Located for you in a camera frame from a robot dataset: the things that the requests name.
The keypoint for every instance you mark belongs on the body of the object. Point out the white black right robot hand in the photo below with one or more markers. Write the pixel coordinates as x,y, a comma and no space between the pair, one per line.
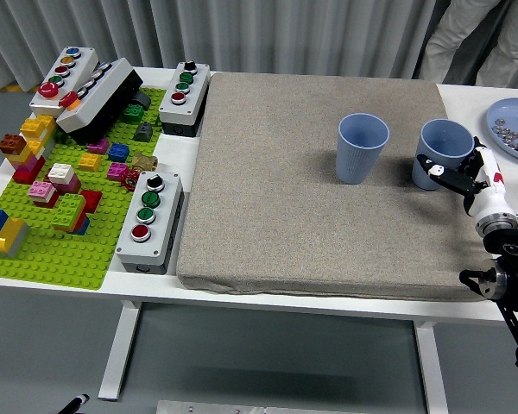
490,194

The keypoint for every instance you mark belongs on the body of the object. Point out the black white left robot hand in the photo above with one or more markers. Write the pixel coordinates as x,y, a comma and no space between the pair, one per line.
80,402

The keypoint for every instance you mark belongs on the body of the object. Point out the blue ribbed plastic cup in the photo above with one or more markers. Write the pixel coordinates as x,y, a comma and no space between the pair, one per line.
354,159
444,138

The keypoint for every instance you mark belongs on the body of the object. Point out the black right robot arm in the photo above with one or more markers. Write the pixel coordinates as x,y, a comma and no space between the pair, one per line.
509,241

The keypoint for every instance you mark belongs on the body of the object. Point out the white table leg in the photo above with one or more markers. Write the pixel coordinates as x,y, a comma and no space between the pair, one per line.
431,371
116,358

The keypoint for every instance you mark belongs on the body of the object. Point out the blue plate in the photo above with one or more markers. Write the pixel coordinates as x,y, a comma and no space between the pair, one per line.
507,110

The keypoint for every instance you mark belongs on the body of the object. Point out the lime green building baseplate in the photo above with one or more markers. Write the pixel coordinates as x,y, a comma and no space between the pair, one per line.
60,259

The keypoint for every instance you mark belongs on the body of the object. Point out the person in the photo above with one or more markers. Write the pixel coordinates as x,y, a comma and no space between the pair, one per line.
470,43

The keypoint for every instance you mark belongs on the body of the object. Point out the grey four-button control box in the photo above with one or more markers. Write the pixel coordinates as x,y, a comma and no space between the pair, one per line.
131,252
190,103

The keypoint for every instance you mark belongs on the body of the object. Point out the silver metal plate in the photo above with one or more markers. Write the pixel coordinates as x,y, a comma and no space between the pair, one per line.
241,407

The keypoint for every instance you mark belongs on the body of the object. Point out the large yellow building brick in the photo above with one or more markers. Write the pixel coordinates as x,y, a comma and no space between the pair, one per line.
6,235

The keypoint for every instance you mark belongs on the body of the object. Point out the lime green building brick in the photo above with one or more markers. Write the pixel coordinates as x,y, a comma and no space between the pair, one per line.
69,209

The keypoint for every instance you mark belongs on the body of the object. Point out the red building brick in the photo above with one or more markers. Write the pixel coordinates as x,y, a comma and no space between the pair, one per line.
26,176
92,200

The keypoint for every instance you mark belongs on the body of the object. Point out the grey-brown table mat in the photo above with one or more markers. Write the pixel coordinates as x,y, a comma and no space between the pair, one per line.
285,194

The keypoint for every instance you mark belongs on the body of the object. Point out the pink building brick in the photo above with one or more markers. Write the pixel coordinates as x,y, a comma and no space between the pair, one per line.
41,190

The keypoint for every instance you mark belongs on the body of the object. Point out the magenta building brick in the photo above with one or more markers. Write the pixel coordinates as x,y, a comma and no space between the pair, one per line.
71,185
116,171
98,146

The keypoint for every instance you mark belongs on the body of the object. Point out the white building brick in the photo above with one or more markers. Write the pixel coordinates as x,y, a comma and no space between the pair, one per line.
61,172

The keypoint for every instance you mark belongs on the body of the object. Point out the brown building brick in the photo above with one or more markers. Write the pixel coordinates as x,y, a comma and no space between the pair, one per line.
12,143

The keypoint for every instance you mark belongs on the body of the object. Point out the grey sloped building brick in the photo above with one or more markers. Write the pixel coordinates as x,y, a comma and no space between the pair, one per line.
143,132

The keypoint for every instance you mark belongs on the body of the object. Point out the dark green building brick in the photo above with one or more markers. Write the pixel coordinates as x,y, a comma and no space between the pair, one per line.
133,113

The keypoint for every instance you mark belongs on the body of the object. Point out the grey pleated curtain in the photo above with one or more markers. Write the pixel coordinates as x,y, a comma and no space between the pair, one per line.
241,34

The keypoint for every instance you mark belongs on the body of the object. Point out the dark grey curved brick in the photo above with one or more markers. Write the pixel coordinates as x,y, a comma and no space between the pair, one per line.
142,100

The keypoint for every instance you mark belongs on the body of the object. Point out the grey control box black base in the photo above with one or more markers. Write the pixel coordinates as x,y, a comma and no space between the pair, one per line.
108,86

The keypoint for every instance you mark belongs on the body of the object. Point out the grey five-button control box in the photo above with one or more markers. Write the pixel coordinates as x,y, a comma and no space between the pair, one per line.
80,64

